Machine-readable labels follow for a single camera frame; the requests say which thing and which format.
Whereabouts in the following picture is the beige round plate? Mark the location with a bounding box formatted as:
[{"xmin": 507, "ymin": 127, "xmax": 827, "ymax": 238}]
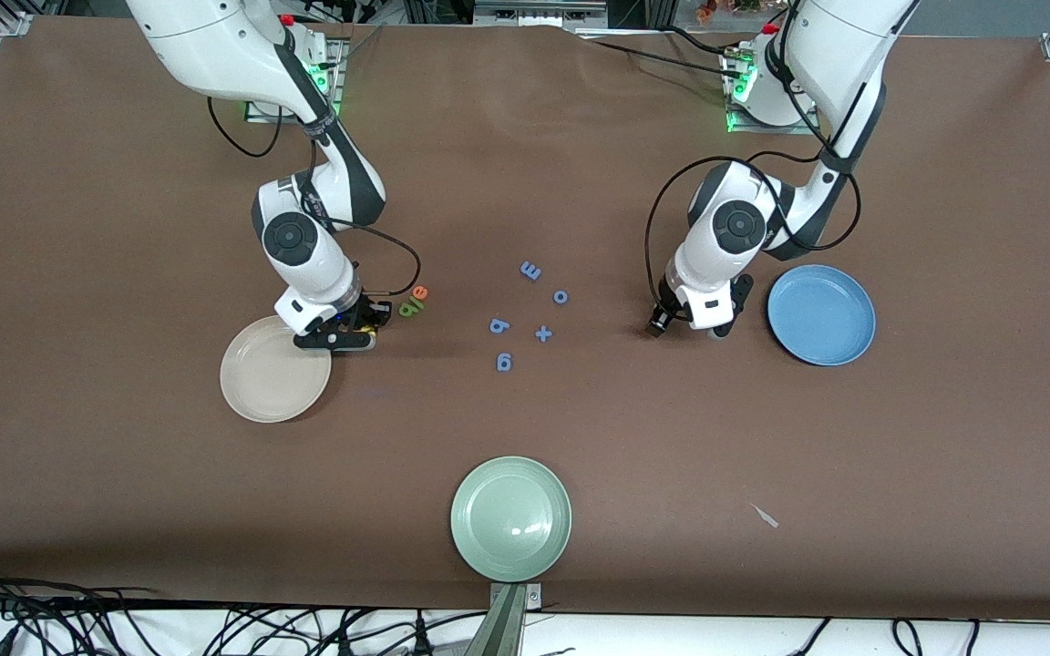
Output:
[{"xmin": 220, "ymin": 314, "xmax": 333, "ymax": 424}]

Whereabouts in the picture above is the blue round plate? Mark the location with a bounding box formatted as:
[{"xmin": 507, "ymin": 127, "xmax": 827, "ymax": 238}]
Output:
[{"xmin": 767, "ymin": 264, "xmax": 877, "ymax": 367}]

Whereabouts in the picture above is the green round plate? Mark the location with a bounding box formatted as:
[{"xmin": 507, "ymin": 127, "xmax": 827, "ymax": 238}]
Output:
[{"xmin": 450, "ymin": 456, "xmax": 573, "ymax": 583}]

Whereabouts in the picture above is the brown table cover sheet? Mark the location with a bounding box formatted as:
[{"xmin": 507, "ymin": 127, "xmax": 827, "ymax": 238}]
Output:
[{"xmin": 0, "ymin": 16, "xmax": 1050, "ymax": 622}]

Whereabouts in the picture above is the grey metal box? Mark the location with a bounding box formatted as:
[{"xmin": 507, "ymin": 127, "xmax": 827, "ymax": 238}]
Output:
[{"xmin": 473, "ymin": 0, "xmax": 608, "ymax": 26}]

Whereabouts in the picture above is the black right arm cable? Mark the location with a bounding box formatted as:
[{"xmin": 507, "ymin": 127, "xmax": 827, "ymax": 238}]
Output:
[{"xmin": 208, "ymin": 95, "xmax": 424, "ymax": 298}]

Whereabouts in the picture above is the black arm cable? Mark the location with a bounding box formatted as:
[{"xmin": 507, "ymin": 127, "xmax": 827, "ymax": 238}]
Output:
[
  {"xmin": 208, "ymin": 95, "xmax": 424, "ymax": 298},
  {"xmin": 644, "ymin": 5, "xmax": 863, "ymax": 311}
]

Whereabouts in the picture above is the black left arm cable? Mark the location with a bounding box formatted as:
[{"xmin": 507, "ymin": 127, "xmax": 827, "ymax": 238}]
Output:
[{"xmin": 644, "ymin": 5, "xmax": 863, "ymax": 311}]

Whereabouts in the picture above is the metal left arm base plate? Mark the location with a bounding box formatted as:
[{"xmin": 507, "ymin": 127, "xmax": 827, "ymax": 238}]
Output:
[{"xmin": 726, "ymin": 46, "xmax": 823, "ymax": 136}]

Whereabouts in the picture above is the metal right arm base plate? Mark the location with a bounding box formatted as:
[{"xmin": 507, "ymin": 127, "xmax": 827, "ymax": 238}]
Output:
[{"xmin": 245, "ymin": 36, "xmax": 348, "ymax": 124}]

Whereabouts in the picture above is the black base power cable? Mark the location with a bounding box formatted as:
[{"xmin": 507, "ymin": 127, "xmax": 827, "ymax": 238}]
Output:
[{"xmin": 580, "ymin": 35, "xmax": 749, "ymax": 83}]

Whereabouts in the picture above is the grey metal camera post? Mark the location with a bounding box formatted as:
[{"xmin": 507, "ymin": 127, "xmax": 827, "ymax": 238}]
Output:
[{"xmin": 463, "ymin": 583, "xmax": 544, "ymax": 656}]

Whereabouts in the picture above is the black cable tangle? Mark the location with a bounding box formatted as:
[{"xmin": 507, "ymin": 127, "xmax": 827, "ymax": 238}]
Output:
[{"xmin": 0, "ymin": 560, "xmax": 489, "ymax": 656}]

